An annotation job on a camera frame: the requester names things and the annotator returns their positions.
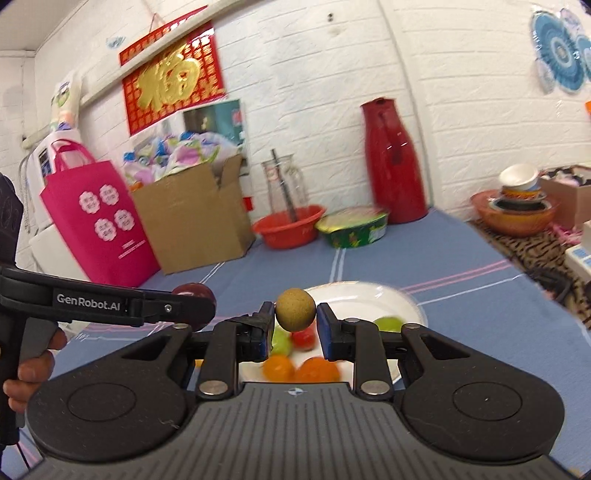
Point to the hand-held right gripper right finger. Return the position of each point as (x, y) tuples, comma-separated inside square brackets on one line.
[(323, 332)]

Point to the stacked patterned bowls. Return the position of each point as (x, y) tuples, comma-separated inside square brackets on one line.
[(521, 196)]

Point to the white cup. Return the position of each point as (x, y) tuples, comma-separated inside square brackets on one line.
[(519, 175)]

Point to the metal utensil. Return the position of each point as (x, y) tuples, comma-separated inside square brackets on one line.
[(284, 184)]

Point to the green printed bowl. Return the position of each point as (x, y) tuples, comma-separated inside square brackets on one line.
[(355, 235)]

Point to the glass pitcher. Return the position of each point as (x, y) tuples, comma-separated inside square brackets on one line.
[(298, 189)]

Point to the teal wall poster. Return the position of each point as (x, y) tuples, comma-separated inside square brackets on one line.
[(217, 120)]

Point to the orange plastic bowl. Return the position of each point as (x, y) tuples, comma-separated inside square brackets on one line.
[(512, 224)]

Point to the colourful plastic package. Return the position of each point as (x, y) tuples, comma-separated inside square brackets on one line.
[(67, 104)]

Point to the red gold wall hanging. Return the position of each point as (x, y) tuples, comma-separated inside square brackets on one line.
[(171, 78)]

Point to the small cardboard box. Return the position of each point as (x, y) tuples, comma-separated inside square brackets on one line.
[(568, 203)]

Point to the person's left hand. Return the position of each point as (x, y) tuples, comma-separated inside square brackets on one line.
[(34, 378)]

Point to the large green fruit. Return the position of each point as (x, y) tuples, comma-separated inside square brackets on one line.
[(391, 324)]

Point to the red thermos jug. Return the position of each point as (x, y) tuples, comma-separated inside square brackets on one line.
[(395, 166)]

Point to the dark red plum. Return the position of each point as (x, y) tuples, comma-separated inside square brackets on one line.
[(196, 290)]

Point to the brown longan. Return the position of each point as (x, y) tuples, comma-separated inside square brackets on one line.
[(295, 309)]

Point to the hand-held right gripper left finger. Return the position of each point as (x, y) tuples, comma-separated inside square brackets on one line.
[(265, 334)]

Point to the blue paper wall decoration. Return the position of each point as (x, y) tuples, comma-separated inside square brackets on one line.
[(558, 50)]

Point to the floral cloth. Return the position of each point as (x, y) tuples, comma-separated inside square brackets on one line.
[(184, 152)]

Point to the white power strip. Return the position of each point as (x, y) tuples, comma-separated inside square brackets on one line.
[(579, 261)]

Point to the white washing machine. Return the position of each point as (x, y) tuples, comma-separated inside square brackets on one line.
[(51, 254)]

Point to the white appliance with blue panel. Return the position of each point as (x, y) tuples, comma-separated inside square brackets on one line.
[(41, 170)]

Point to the pink tote bag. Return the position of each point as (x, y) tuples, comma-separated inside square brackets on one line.
[(101, 221)]

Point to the small green fruit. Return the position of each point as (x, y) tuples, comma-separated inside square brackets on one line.
[(280, 341)]

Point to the large orange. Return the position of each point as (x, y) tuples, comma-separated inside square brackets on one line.
[(319, 370)]

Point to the brown black patterned cloth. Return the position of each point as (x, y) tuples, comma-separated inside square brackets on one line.
[(535, 258)]

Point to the red plastic basin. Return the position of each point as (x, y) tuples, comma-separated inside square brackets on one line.
[(286, 233)]

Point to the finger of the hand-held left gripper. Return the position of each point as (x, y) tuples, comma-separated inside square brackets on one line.
[(184, 309)]

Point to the white plate with blue rim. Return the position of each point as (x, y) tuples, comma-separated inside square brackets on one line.
[(360, 300)]

